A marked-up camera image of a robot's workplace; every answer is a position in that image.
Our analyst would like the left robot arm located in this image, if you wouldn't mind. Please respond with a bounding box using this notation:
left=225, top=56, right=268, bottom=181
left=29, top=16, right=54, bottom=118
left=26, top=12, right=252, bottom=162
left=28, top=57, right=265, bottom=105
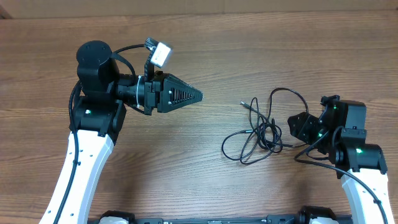
left=41, top=38, right=203, bottom=223

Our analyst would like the camera cable black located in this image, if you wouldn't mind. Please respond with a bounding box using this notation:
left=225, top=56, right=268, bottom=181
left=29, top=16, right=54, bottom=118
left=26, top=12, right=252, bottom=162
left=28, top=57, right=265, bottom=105
left=294, top=131, right=389, bottom=224
left=41, top=40, right=154, bottom=223

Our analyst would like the left camera cable black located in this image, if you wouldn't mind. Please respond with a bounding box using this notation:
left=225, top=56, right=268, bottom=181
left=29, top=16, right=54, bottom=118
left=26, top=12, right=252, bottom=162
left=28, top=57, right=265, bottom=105
left=41, top=40, right=154, bottom=223

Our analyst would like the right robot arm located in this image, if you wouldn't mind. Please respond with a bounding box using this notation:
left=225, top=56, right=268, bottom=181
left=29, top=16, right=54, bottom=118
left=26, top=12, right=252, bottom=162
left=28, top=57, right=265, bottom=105
left=287, top=95, right=394, bottom=223

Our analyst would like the right camera cable black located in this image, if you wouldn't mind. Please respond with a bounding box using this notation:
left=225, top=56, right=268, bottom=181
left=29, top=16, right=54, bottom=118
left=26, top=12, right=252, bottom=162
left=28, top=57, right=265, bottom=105
left=294, top=131, right=389, bottom=224

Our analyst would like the black usb cable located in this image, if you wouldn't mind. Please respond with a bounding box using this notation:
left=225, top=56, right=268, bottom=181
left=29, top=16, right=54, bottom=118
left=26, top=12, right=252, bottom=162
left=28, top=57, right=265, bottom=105
left=221, top=96, right=295, bottom=166

